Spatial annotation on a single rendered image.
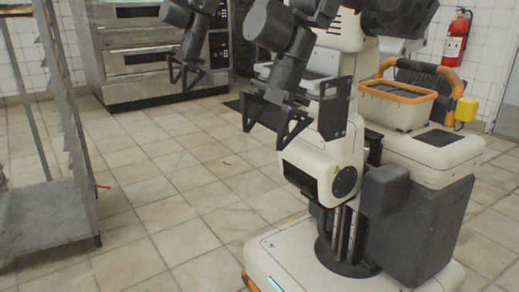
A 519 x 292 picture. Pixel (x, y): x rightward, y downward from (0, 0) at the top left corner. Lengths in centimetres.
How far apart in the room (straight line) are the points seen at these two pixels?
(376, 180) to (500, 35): 275
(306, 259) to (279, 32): 102
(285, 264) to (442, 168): 66
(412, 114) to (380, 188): 28
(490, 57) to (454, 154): 259
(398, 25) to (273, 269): 95
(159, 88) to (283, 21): 347
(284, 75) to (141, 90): 340
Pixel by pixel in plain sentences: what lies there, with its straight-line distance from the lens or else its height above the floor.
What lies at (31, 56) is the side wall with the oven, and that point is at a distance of 474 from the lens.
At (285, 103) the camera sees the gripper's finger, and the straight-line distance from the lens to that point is 57.
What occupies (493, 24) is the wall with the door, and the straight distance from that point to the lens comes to 366.
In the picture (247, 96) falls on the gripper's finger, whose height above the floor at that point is 106.
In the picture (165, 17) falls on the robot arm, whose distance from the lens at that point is 94.
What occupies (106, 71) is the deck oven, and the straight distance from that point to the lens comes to 379.
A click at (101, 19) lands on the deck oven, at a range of 373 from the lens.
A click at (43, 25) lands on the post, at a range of 159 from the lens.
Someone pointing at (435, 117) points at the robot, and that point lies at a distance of 135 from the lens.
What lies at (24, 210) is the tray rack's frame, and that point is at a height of 15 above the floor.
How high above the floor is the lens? 124
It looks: 25 degrees down
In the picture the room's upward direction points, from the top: straight up
